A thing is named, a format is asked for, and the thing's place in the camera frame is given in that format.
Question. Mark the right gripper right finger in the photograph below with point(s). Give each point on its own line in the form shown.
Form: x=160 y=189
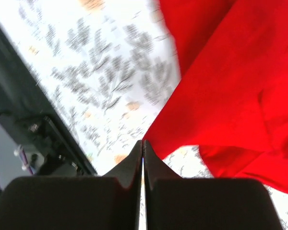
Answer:
x=176 y=203

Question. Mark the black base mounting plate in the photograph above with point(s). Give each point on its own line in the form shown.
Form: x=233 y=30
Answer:
x=30 y=119

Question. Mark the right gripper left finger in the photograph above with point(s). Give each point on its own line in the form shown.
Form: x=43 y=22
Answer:
x=108 y=202

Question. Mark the red t shirt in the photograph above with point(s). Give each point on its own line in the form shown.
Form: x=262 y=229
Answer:
x=232 y=99

